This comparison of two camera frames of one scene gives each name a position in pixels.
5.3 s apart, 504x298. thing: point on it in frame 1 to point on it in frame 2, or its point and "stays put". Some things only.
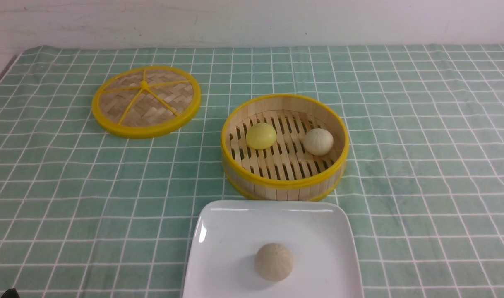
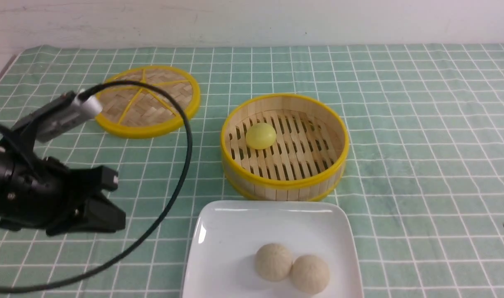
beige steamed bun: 274,262 stays put
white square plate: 226,235 stays put
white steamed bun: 319,141 to 310,274
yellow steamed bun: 260,136 stays put
